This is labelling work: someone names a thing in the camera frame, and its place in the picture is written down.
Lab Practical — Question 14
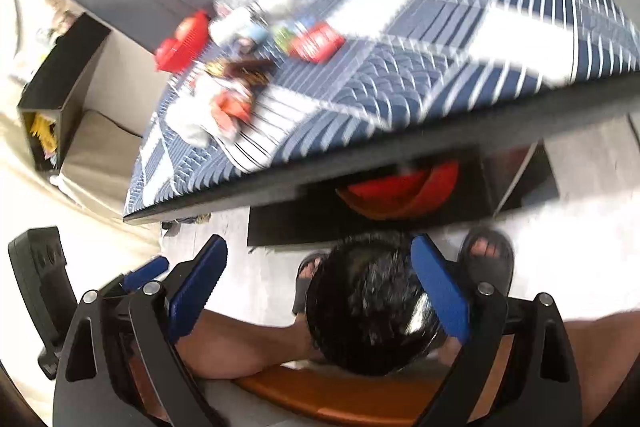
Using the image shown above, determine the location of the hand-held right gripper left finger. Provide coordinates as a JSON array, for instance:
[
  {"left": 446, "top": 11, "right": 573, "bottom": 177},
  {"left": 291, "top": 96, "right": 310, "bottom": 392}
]
[{"left": 52, "top": 234, "right": 229, "bottom": 427}]

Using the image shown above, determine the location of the orange packet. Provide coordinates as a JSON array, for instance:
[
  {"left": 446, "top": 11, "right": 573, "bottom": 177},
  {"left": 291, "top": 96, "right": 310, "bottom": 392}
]
[{"left": 212, "top": 87, "right": 254, "bottom": 124}]

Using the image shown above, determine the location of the red plastic basket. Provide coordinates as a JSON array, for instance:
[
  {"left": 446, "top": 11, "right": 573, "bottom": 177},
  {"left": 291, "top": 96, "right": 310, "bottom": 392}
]
[{"left": 154, "top": 10, "right": 210, "bottom": 73}]

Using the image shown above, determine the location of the black bag-lined trash bin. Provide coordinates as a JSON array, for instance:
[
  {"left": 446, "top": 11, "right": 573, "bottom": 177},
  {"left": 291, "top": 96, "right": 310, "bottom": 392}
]
[{"left": 306, "top": 231, "right": 451, "bottom": 378}]

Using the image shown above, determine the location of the person's right black sandal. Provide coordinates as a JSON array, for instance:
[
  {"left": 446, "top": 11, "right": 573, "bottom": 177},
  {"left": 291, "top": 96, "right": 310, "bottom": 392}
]
[{"left": 457, "top": 227, "right": 516, "bottom": 304}]

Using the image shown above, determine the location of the wooden chair seat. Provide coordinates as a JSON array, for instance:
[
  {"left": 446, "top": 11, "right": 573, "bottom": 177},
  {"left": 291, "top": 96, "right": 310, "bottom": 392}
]
[{"left": 232, "top": 363, "right": 457, "bottom": 427}]

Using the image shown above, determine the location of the red bag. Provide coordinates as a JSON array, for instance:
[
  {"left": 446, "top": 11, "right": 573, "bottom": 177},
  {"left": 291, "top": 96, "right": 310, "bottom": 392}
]
[{"left": 335, "top": 159, "right": 461, "bottom": 221}]

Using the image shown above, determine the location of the person's leg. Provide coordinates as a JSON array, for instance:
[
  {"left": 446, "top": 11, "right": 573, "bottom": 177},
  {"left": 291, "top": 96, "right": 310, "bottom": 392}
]
[
  {"left": 175, "top": 309, "right": 322, "bottom": 381},
  {"left": 467, "top": 239, "right": 640, "bottom": 427}
]

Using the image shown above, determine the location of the person's left leg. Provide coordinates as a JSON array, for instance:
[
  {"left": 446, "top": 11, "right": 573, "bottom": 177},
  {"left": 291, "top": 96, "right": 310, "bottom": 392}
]
[{"left": 175, "top": 309, "right": 322, "bottom": 381}]

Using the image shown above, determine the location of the light blue packet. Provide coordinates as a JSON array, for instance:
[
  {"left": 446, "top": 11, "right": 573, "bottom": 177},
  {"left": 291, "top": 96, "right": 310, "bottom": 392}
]
[{"left": 245, "top": 23, "right": 271, "bottom": 46}]

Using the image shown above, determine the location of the clear plastic bag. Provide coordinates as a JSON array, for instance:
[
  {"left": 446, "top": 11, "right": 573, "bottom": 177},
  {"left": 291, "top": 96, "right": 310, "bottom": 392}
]
[{"left": 169, "top": 77, "right": 237, "bottom": 146}]

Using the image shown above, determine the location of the green packet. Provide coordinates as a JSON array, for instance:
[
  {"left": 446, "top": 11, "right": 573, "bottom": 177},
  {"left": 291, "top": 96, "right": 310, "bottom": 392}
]
[{"left": 272, "top": 21, "right": 308, "bottom": 54}]

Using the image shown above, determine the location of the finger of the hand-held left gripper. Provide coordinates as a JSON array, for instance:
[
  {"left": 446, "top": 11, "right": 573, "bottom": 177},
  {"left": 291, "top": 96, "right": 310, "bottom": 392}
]
[{"left": 122, "top": 255, "right": 170, "bottom": 293}]

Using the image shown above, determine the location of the person's black sandal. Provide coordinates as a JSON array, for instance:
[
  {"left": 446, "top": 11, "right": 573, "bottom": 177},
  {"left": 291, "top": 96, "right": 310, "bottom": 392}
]
[
  {"left": 292, "top": 252, "right": 332, "bottom": 316},
  {"left": 457, "top": 227, "right": 516, "bottom": 304}
]

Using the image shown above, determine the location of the brown wrapper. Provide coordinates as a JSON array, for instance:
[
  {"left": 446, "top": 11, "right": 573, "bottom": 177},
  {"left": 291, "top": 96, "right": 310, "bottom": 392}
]
[{"left": 206, "top": 57, "right": 277, "bottom": 86}]

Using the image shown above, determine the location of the person's left black sandal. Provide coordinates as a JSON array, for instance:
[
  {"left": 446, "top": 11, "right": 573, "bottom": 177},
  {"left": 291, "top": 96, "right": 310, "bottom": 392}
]
[{"left": 292, "top": 252, "right": 332, "bottom": 316}]

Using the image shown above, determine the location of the black glossy low shelf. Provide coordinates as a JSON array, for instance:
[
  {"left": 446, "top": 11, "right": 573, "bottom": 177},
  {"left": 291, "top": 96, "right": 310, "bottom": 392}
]
[{"left": 247, "top": 142, "right": 561, "bottom": 249}]

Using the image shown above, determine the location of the beige cushion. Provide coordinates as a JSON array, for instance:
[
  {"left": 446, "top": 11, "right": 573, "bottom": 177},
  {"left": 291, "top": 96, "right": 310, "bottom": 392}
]
[{"left": 59, "top": 108, "right": 147, "bottom": 208}]

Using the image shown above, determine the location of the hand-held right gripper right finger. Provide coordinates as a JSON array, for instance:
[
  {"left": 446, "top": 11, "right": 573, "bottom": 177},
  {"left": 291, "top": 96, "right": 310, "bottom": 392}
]
[{"left": 409, "top": 234, "right": 584, "bottom": 427}]

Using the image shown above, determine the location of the blue white patterned tablecloth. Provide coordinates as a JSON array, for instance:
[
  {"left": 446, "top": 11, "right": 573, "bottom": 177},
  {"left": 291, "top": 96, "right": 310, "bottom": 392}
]
[{"left": 124, "top": 0, "right": 640, "bottom": 220}]

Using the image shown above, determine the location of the red snack packet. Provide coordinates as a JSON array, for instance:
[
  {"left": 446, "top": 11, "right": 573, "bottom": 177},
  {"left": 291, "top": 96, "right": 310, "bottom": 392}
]
[{"left": 289, "top": 21, "right": 346, "bottom": 64}]

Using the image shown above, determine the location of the yellow item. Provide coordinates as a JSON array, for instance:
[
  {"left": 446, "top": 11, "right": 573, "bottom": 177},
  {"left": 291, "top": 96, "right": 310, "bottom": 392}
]
[{"left": 29, "top": 113, "right": 59, "bottom": 158}]

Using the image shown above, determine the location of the striped fringed mat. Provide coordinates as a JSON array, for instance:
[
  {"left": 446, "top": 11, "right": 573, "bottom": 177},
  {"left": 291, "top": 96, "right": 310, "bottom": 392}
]
[{"left": 160, "top": 212, "right": 212, "bottom": 238}]

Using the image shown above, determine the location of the person's right leg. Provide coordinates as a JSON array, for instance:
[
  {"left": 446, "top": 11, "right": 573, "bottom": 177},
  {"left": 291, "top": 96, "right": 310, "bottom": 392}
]
[{"left": 467, "top": 239, "right": 640, "bottom": 427}]

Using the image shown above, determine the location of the black open box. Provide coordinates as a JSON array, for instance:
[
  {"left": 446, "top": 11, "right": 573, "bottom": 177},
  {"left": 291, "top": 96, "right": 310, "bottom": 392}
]
[{"left": 17, "top": 12, "right": 112, "bottom": 174}]

